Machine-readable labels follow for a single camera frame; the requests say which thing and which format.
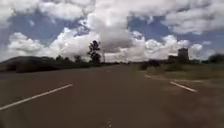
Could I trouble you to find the grey asphalt road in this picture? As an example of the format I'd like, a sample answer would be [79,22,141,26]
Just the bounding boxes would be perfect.
[0,63,224,128]

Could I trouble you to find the dark roadside bushes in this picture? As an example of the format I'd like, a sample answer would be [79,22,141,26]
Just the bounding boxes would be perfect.
[0,54,101,74]

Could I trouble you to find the white solid edge line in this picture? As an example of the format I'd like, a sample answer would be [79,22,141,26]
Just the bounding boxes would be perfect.
[143,73,198,94]

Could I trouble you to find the white dashed centre line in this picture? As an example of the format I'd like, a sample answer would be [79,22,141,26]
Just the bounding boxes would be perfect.
[0,69,113,128]

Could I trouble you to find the dry grass verge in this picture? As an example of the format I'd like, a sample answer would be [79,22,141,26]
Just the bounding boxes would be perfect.
[131,61,224,81]

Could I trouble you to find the tall dark tree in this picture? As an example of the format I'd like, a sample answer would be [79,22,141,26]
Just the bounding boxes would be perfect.
[87,39,102,65]

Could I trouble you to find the dark distant hill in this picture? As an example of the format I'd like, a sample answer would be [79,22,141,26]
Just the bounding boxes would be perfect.
[0,55,56,66]

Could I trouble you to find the dark tower building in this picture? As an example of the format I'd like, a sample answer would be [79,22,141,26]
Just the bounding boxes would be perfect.
[167,47,191,64]

